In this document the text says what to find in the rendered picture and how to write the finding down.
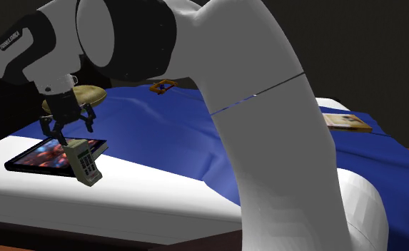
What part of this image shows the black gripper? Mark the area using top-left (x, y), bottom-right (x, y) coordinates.
top-left (38, 88), bottom-right (98, 147)

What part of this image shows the beige keypad remote control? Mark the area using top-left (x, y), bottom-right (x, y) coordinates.
top-left (62, 138), bottom-right (103, 188)

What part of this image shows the black tablet with colourful screen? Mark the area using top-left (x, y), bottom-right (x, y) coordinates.
top-left (4, 136), bottom-right (108, 178)

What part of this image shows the bed with blue blanket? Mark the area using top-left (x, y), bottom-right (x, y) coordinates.
top-left (0, 85), bottom-right (409, 251)

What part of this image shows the tan book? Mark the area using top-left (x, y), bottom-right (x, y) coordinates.
top-left (322, 113), bottom-right (373, 134)

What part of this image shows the orange square frame tool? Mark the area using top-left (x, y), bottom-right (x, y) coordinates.
top-left (148, 78), bottom-right (178, 96)

